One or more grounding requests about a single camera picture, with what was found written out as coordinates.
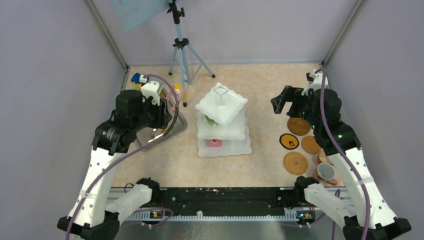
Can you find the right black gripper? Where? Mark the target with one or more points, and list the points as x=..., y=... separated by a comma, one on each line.
x=289, y=94

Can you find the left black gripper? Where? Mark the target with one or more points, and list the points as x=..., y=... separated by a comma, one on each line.
x=163, y=116

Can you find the green swirl roll cake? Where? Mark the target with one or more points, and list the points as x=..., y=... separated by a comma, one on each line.
x=210, y=121

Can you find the pink cake toy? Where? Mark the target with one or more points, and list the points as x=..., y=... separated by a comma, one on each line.
x=213, y=143

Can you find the yellow cake slice toy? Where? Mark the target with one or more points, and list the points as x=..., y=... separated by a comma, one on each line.
x=181, y=92

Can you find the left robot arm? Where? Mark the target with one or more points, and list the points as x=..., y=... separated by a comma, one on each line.
x=92, y=217

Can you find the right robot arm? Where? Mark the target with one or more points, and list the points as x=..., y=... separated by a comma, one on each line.
x=369, y=217

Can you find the dark wooden round saucer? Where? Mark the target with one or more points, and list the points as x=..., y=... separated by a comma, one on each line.
x=298, y=126

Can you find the green yellow block toy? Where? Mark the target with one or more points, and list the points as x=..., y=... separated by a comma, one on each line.
x=137, y=88

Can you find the black orange round coaster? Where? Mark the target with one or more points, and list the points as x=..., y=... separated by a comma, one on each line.
x=289, y=141

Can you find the plain brown round coaster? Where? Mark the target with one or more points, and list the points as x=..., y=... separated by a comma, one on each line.
x=310, y=146

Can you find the light blue tripod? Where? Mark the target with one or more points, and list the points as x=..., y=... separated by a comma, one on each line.
x=179, y=48

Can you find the white three-tier serving stand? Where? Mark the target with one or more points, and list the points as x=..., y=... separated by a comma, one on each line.
x=228, y=109

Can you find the small orange-rimmed mug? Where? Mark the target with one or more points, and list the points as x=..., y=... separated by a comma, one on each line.
x=323, y=158

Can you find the light blue perforated board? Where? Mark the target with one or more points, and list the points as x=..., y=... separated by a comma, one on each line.
x=133, y=13

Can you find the white mug red handle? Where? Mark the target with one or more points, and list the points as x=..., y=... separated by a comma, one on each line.
x=326, y=173

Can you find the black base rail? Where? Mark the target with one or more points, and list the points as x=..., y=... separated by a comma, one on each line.
x=224, y=204

